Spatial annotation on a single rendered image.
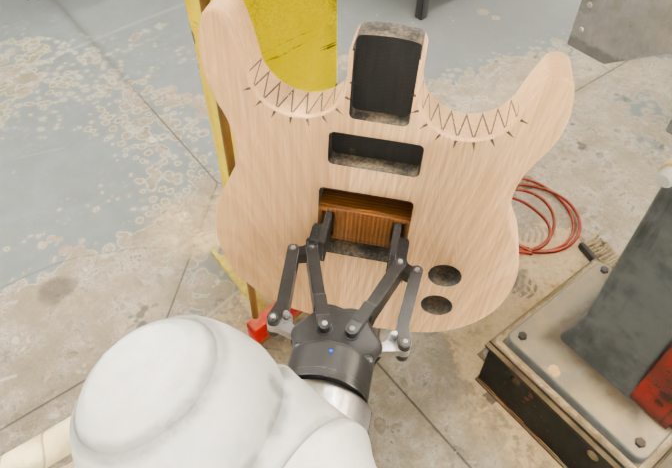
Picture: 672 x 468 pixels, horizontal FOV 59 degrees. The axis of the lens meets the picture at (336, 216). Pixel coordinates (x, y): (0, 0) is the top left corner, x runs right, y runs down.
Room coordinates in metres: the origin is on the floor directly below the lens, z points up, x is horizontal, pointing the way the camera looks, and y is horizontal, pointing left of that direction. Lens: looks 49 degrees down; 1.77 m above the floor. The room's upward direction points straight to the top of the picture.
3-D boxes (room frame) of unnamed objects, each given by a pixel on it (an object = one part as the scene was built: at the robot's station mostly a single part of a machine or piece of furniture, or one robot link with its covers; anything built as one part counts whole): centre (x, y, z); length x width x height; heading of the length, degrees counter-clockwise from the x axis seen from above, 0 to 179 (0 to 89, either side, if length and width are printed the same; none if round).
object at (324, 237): (0.42, 0.01, 1.28); 0.07 x 0.01 x 0.03; 170
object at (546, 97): (0.42, -0.17, 1.44); 0.07 x 0.04 x 0.09; 79
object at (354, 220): (0.43, -0.03, 1.28); 0.10 x 0.03 x 0.05; 79
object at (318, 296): (0.33, 0.02, 1.29); 0.11 x 0.01 x 0.04; 10
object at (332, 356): (0.26, 0.00, 1.29); 0.09 x 0.08 x 0.07; 169
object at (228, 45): (0.48, 0.08, 1.46); 0.07 x 0.04 x 0.10; 79
